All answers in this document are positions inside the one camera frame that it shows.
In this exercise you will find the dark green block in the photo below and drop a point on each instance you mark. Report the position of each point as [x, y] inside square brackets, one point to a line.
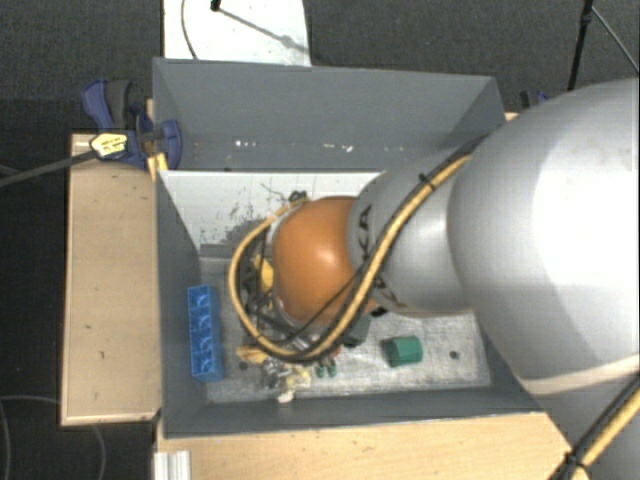
[403, 352]

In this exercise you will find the yellow toy fruit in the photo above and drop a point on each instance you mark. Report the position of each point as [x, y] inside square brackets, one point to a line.
[265, 272]

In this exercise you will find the blue studded toy brick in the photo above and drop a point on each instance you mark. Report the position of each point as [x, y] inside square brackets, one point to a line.
[205, 335]

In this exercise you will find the grey metal bin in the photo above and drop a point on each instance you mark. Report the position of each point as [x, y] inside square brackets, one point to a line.
[280, 103]

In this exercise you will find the pale wood board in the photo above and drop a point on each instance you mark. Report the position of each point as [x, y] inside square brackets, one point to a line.
[112, 288]

